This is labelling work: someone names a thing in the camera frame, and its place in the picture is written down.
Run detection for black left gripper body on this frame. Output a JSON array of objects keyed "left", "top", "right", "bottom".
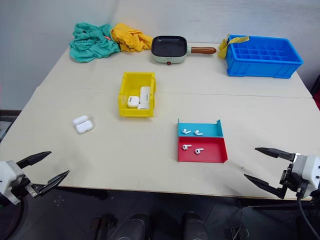
[{"left": 11, "top": 174, "right": 42, "bottom": 200}]

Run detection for white earbud cases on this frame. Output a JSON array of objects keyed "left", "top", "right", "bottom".
[{"left": 136, "top": 86, "right": 152, "bottom": 110}]

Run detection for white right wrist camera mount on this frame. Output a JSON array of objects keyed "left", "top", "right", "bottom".
[{"left": 291, "top": 152, "right": 320, "bottom": 198}]

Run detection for teal plastic tray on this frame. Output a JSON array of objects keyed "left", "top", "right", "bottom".
[{"left": 177, "top": 118, "right": 224, "bottom": 139}]

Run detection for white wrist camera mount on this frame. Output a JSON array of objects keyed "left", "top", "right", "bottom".
[
  {"left": 0, "top": 159, "right": 26, "bottom": 206},
  {"left": 291, "top": 152, "right": 320, "bottom": 198}
]

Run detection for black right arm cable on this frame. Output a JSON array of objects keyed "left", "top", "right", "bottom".
[{"left": 296, "top": 190, "right": 314, "bottom": 240}]

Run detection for green crumpled cloth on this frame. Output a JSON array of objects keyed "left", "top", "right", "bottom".
[{"left": 69, "top": 22, "right": 122, "bottom": 63}]

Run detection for yellow crumpled cloth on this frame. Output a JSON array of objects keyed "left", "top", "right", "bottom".
[{"left": 110, "top": 22, "right": 154, "bottom": 53}]

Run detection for white earbud case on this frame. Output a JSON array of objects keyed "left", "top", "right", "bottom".
[{"left": 72, "top": 115, "right": 95, "bottom": 135}]

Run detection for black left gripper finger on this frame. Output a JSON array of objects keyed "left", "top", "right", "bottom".
[
  {"left": 15, "top": 151, "right": 53, "bottom": 169},
  {"left": 36, "top": 170, "right": 71, "bottom": 196}
]

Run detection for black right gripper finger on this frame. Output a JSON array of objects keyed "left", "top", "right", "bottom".
[
  {"left": 243, "top": 173, "right": 289, "bottom": 200},
  {"left": 254, "top": 147, "right": 297, "bottom": 163}
]

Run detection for mint electric frying pan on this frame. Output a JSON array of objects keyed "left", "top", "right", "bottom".
[{"left": 150, "top": 35, "right": 217, "bottom": 67}]

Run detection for closed white charging case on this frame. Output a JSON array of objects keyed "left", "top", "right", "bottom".
[{"left": 126, "top": 95, "right": 140, "bottom": 109}]

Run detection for yellow plastic bin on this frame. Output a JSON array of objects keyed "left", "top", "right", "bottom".
[{"left": 117, "top": 71, "right": 158, "bottom": 119}]

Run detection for small yellow rag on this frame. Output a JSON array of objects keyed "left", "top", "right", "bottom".
[{"left": 216, "top": 32, "right": 251, "bottom": 60}]

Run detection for red plastic tray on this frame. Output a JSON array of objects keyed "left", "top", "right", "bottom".
[{"left": 177, "top": 136, "right": 229, "bottom": 164}]

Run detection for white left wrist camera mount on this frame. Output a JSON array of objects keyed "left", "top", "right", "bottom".
[{"left": 0, "top": 159, "right": 26, "bottom": 206}]

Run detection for blue plastic divided crate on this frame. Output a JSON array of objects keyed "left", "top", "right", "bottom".
[{"left": 226, "top": 34, "right": 305, "bottom": 80}]

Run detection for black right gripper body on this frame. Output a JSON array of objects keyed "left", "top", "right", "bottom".
[{"left": 279, "top": 162, "right": 311, "bottom": 201}]

